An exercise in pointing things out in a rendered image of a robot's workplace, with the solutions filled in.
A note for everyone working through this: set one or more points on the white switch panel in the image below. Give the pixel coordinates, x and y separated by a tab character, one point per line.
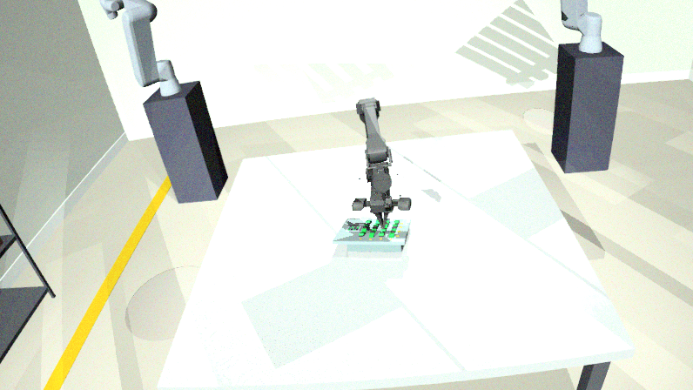
366	235

